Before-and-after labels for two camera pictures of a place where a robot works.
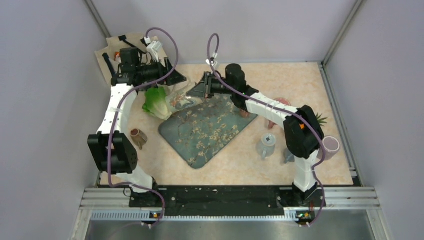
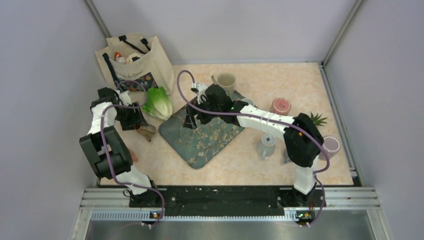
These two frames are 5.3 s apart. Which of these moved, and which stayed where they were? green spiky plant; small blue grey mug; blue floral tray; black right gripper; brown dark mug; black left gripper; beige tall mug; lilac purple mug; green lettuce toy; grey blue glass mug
Moved: black right gripper; brown dark mug; beige tall mug; black left gripper
Stayed: green spiky plant; grey blue glass mug; lilac purple mug; small blue grey mug; green lettuce toy; blue floral tray
